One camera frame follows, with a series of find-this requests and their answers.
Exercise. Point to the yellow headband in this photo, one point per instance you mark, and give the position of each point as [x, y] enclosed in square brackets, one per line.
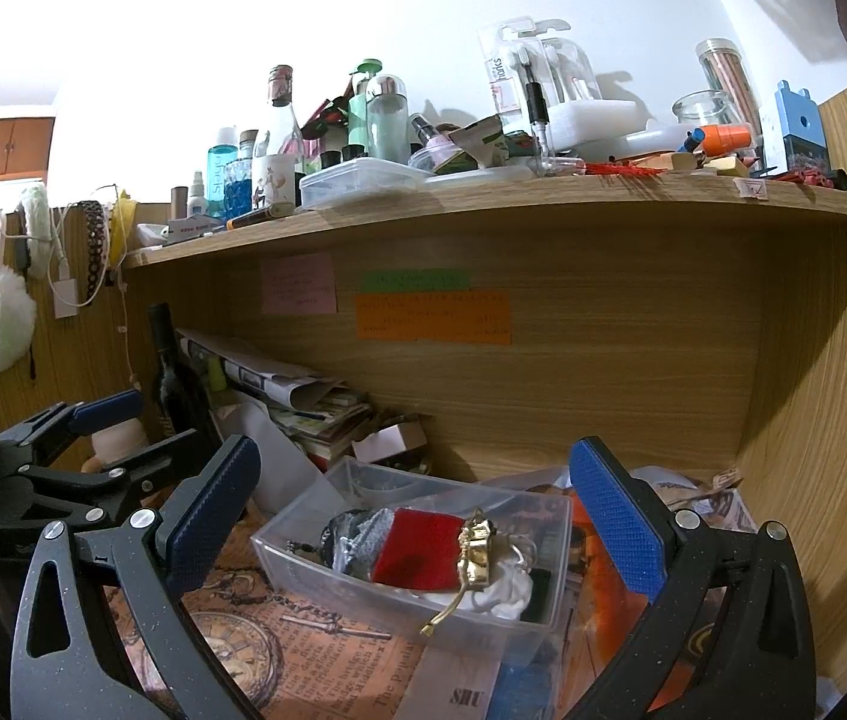
[123, 229]

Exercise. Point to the dark wine bottle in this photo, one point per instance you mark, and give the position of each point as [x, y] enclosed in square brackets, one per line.
[175, 382]

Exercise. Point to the white paper sheet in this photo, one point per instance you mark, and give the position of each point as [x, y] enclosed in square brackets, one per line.
[273, 450]

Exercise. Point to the brown marker pen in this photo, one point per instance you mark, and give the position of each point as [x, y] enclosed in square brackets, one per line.
[262, 217]

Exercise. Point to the green foil pouch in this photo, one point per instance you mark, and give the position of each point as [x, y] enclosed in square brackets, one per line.
[477, 139]

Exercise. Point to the mint green pump bottle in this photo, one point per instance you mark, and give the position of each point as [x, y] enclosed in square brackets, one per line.
[360, 112]

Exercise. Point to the black lace headband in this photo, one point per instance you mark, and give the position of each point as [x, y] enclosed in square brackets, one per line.
[95, 247]

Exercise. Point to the clear lidded plastic container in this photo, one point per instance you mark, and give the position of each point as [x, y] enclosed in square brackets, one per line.
[363, 184]

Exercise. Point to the clear cylinder of pencils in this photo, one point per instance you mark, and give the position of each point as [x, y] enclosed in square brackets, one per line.
[727, 82]

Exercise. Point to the wooden desk shelf unit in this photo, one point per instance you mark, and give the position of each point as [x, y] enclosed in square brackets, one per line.
[618, 360]

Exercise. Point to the stack of magazines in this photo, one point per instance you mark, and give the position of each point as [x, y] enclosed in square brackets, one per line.
[333, 420]

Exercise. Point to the small white paper box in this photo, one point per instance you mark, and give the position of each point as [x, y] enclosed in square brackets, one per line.
[393, 441]

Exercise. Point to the blue box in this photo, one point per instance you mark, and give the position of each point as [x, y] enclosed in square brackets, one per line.
[802, 127]

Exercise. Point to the clear glass foil-top bottle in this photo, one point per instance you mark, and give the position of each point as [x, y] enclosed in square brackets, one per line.
[282, 120]

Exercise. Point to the rolled newspaper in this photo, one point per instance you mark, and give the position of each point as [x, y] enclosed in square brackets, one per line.
[258, 371]

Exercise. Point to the glass bottle with silver cap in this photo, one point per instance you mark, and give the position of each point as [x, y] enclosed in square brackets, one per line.
[387, 124]

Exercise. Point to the blue liquid bottle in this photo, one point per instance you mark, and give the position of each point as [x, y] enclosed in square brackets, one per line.
[222, 180]

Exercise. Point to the orange capped bottle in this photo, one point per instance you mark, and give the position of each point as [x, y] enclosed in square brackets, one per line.
[723, 139]

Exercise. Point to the brown cardboard tube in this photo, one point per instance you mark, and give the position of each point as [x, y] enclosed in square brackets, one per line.
[180, 204]

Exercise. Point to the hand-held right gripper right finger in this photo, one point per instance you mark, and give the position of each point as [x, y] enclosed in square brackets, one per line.
[618, 517]

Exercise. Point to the white printed carton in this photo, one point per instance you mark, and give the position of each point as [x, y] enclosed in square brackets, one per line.
[194, 230]

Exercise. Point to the clear toothbrush package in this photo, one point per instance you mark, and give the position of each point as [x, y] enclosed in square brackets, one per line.
[543, 67]

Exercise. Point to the white soft cloth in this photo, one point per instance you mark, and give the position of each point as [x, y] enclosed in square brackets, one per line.
[502, 592]

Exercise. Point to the small white spray bottle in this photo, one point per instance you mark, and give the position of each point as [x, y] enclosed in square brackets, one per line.
[196, 199]

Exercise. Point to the gold metal ornament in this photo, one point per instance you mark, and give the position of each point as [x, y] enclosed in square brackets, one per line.
[476, 547]

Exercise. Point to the clear vial with black cap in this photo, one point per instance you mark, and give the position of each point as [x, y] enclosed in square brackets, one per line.
[539, 127]

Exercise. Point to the pink sticky note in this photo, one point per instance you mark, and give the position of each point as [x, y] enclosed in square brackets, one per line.
[299, 283]

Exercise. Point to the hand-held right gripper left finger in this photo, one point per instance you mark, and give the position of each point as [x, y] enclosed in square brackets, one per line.
[213, 510]

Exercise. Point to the red velvet pouch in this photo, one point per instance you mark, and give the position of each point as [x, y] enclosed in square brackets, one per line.
[419, 547]

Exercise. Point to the orange cloth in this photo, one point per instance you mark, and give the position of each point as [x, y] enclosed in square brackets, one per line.
[599, 592]

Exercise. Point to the clear plastic storage box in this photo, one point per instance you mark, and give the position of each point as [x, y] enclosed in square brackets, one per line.
[303, 540]

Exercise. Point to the white foam block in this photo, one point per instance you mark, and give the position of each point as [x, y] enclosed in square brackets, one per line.
[592, 124]

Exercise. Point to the white fluffy pompom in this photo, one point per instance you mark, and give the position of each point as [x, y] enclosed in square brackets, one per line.
[7, 319]

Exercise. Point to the glass jar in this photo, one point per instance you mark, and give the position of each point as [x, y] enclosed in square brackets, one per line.
[701, 109]

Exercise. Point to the white cartoon print mug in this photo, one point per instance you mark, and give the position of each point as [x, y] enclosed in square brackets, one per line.
[274, 181]

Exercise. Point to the red tassel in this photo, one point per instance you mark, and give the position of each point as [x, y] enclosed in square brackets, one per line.
[622, 167]

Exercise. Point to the orange sticky note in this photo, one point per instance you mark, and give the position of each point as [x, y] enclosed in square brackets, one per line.
[431, 317]

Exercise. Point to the green sticky note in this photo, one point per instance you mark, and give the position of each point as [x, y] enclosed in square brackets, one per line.
[414, 280]

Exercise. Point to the white charger plug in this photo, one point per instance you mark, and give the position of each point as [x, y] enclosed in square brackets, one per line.
[65, 298]

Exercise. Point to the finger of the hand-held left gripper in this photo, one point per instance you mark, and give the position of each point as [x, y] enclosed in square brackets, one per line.
[104, 411]
[93, 486]

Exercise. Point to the glass bottle with blue beads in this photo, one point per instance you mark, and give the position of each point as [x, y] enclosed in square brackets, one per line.
[244, 180]

